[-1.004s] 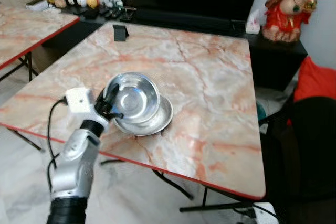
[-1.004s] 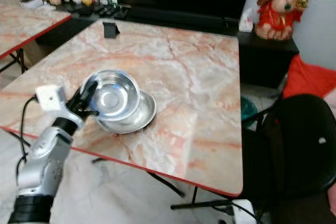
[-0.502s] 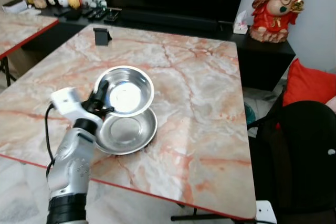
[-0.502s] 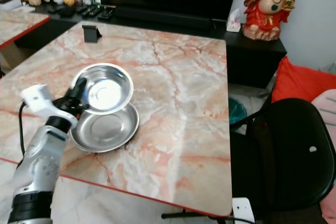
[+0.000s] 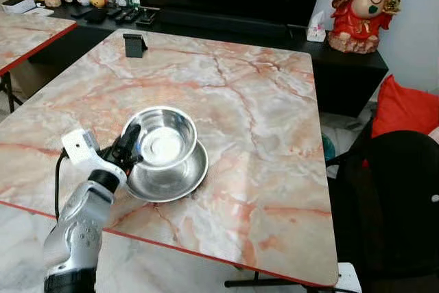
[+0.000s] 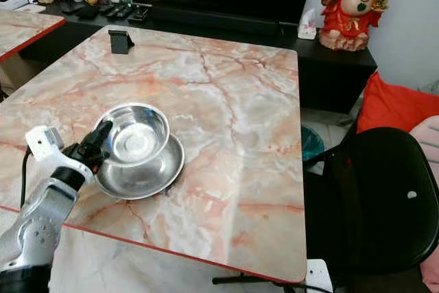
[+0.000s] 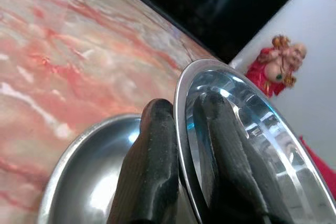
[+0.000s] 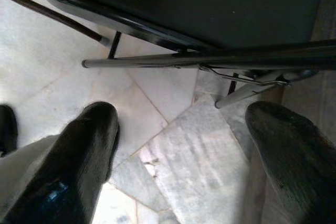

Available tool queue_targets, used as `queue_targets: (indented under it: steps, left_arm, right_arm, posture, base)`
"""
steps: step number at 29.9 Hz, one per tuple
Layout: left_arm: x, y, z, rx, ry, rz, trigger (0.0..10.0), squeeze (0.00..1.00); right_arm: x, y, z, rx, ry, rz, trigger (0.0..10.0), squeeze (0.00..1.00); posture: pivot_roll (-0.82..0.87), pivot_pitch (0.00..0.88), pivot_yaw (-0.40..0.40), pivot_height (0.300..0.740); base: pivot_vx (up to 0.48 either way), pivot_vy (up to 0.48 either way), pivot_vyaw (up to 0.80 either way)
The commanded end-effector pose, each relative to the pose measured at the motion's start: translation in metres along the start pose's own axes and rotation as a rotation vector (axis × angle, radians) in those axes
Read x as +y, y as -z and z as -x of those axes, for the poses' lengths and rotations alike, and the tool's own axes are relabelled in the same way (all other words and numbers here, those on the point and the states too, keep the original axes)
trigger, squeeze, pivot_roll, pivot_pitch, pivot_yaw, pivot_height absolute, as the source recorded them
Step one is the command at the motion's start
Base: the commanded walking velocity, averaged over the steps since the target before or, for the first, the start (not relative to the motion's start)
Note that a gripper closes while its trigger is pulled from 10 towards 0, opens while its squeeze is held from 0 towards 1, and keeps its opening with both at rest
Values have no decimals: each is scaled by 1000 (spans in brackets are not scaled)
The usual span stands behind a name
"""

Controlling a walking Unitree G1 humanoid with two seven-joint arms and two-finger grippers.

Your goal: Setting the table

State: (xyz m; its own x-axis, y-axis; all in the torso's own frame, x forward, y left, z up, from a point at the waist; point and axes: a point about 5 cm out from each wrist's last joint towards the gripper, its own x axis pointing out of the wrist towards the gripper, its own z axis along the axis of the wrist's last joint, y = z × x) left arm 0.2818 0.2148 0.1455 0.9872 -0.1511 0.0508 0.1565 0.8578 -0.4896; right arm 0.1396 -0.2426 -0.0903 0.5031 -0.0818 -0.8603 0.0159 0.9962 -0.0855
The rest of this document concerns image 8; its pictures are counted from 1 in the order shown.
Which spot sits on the black metal table frame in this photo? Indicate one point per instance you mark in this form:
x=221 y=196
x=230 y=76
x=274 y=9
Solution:
x=236 y=58

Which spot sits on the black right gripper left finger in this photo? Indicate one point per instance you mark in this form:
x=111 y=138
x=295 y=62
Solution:
x=78 y=155

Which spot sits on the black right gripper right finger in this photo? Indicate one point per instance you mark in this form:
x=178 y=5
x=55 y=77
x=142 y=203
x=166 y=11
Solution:
x=294 y=155

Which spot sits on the black robot foot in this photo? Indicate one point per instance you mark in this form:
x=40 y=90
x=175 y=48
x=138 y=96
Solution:
x=7 y=129

